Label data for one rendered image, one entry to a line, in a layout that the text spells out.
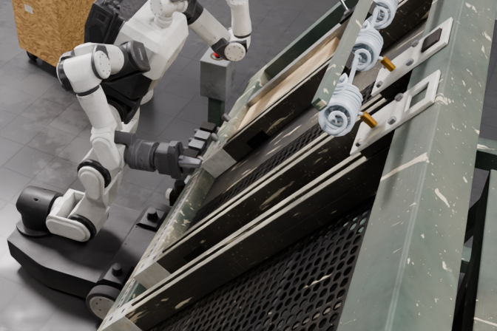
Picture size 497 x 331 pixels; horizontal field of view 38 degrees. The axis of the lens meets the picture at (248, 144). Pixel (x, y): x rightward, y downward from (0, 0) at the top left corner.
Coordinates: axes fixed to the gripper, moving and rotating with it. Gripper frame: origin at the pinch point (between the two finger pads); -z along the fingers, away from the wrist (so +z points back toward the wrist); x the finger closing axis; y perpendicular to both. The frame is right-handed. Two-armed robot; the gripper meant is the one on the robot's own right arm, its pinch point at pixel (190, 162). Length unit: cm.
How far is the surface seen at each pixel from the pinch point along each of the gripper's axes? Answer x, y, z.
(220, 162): -26.3, 32.5, 5.5
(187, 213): -32.4, 12.4, 10.0
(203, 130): -44, 72, 29
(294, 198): 27, -37, -41
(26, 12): -62, 182, 186
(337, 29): 5, 76, -25
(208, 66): -28, 94, 33
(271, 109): -1.6, 32.6, -13.7
